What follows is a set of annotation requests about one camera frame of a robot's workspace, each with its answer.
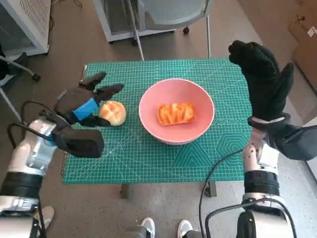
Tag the grey office chair base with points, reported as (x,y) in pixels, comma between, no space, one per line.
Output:
(17,65)

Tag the green cutting mat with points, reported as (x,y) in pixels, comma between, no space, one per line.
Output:
(153,168)

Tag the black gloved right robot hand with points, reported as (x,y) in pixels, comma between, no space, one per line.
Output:
(265,86)

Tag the dark table leg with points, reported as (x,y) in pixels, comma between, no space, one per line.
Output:
(212,189)

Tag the round toy bread bun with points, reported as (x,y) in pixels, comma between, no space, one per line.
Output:
(114,111)

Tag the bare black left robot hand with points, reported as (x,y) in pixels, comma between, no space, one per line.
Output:
(71,104)

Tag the rectangular braided toy bread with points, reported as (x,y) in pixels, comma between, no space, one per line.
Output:
(175,114)

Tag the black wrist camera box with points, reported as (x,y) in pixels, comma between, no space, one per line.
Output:
(297,143)
(79,143)

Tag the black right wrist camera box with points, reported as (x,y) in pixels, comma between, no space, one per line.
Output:
(297,143)

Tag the grey mesh chair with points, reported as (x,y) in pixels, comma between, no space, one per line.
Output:
(173,12)

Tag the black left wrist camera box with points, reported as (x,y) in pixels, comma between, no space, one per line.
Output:
(79,143)

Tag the person's foot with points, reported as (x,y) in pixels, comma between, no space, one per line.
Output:
(48,213)

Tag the brown cardboard box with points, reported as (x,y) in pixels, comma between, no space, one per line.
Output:
(305,49)

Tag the pink bowl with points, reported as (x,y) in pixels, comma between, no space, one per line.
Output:
(203,99)

